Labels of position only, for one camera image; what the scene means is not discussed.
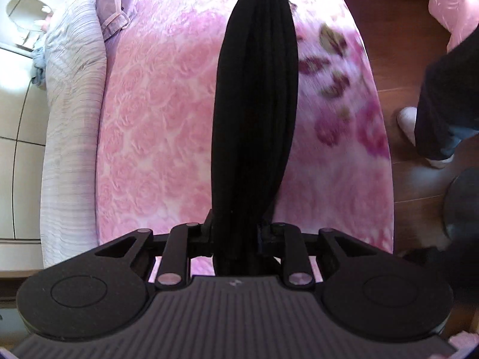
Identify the white slipper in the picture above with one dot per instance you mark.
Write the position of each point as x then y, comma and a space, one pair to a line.
406, 119

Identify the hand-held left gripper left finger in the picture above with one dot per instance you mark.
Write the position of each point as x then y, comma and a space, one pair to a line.
207, 233

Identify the pink floral blanket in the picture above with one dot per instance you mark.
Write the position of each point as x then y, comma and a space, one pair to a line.
157, 119

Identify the person's leg in dark trousers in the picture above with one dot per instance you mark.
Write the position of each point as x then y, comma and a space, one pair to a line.
445, 101

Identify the white ribbed quilt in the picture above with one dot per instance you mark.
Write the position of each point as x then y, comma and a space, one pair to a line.
71, 119

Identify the purple pillow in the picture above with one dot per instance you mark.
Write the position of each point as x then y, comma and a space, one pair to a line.
109, 3

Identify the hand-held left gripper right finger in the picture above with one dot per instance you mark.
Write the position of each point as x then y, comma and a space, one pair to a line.
267, 237

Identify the round black stool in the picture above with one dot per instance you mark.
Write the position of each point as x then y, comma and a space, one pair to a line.
464, 205

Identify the black pants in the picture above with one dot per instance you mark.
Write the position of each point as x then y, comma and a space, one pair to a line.
254, 119

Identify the blue cloth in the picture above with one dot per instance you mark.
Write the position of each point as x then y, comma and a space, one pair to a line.
39, 67

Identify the round mirror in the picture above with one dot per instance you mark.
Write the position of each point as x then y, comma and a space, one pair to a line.
22, 11

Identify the white wardrobe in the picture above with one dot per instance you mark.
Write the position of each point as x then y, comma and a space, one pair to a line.
18, 175

